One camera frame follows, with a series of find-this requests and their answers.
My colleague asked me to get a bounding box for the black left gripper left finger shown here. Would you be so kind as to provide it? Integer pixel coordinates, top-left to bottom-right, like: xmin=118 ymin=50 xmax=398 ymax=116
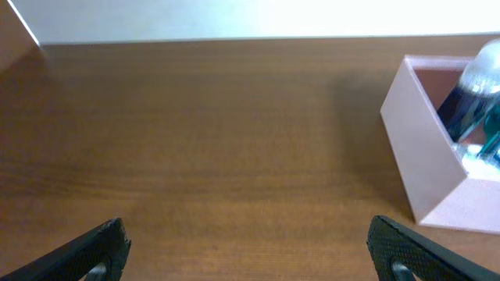
xmin=1 ymin=218 xmax=131 ymax=281

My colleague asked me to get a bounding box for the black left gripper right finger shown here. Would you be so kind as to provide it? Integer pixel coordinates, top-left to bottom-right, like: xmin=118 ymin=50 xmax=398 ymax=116
xmin=366 ymin=215 xmax=499 ymax=281

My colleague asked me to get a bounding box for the teal mouthwash bottle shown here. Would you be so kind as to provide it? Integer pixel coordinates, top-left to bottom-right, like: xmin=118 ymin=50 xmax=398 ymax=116
xmin=478 ymin=111 xmax=499 ymax=160

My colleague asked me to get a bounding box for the green white soap box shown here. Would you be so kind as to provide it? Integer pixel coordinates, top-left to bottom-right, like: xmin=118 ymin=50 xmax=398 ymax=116
xmin=454 ymin=144 xmax=499 ymax=181

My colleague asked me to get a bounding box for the white cardboard box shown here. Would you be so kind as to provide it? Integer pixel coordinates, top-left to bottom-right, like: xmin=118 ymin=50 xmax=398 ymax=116
xmin=380 ymin=55 xmax=499 ymax=233

